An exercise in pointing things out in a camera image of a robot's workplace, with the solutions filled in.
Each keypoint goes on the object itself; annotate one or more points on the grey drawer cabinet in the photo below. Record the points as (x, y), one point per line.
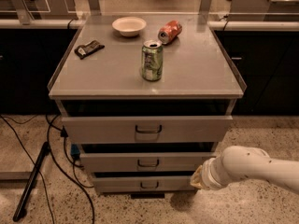
(197, 80)

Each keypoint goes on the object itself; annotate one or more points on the grey bottom drawer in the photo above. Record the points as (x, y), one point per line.
(142, 184)

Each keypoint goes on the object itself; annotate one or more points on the green soda can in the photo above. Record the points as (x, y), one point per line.
(152, 60)

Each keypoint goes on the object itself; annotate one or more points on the orange soda can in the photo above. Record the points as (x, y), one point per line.
(169, 32)

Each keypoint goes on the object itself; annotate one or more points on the dark snack bag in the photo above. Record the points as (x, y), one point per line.
(83, 51)

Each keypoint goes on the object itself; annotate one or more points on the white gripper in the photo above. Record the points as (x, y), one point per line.
(207, 174)

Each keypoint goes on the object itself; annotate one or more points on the grey top drawer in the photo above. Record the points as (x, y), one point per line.
(161, 129)

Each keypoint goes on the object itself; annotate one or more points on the white bowl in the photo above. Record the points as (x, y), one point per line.
(129, 26)

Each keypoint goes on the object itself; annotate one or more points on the blue plug box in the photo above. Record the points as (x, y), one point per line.
(74, 152)

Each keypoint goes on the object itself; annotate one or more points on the white horizontal rail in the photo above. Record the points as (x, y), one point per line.
(284, 26)

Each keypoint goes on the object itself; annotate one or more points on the grey drawer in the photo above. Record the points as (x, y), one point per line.
(142, 184)
(161, 129)
(144, 162)

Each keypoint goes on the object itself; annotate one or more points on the grey middle drawer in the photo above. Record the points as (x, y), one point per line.
(144, 162)

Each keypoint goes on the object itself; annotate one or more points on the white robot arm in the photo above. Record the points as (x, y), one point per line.
(238, 163)

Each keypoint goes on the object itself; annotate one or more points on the black bar on floor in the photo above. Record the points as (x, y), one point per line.
(20, 210)

